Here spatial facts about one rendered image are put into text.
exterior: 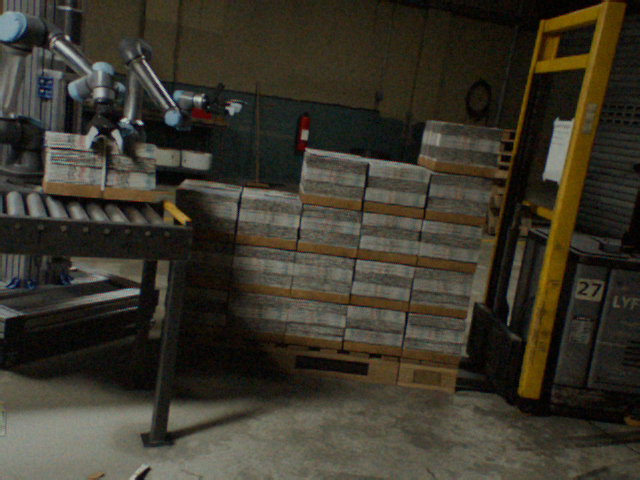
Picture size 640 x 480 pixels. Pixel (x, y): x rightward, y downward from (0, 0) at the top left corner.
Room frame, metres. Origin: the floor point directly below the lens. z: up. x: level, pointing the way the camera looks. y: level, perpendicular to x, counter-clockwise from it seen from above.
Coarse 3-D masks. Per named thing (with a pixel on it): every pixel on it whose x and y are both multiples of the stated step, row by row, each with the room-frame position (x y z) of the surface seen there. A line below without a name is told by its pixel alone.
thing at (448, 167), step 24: (432, 168) 3.42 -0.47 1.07; (456, 168) 3.40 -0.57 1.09; (480, 168) 3.40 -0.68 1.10; (432, 216) 3.39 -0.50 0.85; (456, 216) 3.40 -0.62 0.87; (432, 264) 3.39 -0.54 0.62; (456, 264) 3.40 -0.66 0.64; (432, 312) 3.40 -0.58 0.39; (456, 312) 3.40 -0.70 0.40; (432, 360) 3.40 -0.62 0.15; (456, 360) 3.41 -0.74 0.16
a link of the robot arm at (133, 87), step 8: (144, 48) 3.70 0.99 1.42; (144, 56) 3.71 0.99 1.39; (128, 72) 3.72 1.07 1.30; (128, 80) 3.72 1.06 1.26; (136, 80) 3.72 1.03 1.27; (128, 88) 3.72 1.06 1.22; (136, 88) 3.72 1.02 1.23; (128, 96) 3.72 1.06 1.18; (136, 96) 3.72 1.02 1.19; (128, 104) 3.72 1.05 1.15; (136, 104) 3.72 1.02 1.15; (128, 112) 3.72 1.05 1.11; (136, 112) 3.72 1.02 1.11; (128, 120) 3.71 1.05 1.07; (136, 120) 3.73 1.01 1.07; (136, 128) 3.71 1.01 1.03; (144, 136) 3.79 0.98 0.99
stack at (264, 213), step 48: (192, 192) 3.28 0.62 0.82; (240, 192) 3.51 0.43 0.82; (192, 240) 3.28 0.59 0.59; (336, 240) 3.35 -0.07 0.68; (384, 240) 3.37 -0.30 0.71; (192, 288) 3.29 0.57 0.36; (288, 288) 3.34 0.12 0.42; (336, 288) 3.35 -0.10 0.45; (384, 288) 3.37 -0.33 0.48; (192, 336) 3.42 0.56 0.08; (336, 336) 3.36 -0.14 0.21; (384, 336) 3.38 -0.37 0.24
